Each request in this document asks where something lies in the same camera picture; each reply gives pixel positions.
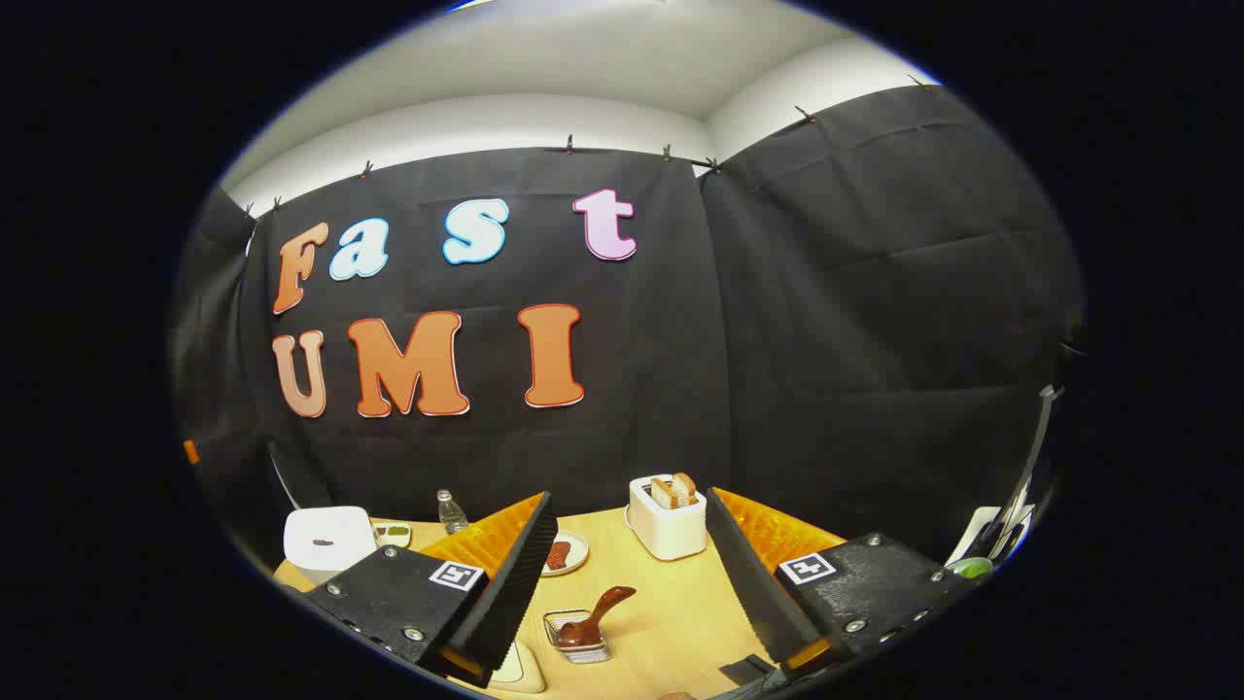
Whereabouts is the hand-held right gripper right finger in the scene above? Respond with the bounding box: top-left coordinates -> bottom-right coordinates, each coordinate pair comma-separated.
705,486 -> 983,682

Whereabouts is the white rice cooker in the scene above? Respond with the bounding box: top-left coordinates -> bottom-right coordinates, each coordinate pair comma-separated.
283,506 -> 380,584

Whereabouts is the small black flat object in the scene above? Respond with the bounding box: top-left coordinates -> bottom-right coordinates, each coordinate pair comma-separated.
719,654 -> 777,686

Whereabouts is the round white plate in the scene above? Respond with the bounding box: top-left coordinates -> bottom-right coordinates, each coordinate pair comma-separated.
539,530 -> 591,578

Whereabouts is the cream white dish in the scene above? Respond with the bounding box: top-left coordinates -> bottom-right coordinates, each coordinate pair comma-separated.
486,637 -> 547,693

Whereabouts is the brown wooden spoon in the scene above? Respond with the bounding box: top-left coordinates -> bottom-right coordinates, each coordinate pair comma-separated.
556,586 -> 638,650

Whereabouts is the black backdrop cloth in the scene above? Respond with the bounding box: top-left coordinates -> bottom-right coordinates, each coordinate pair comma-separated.
170,86 -> 1085,575

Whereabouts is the white toaster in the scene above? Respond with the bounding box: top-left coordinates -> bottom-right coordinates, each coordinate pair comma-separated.
625,474 -> 708,561

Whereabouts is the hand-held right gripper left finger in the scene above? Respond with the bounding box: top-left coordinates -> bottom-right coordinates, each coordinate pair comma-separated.
301,491 -> 560,689

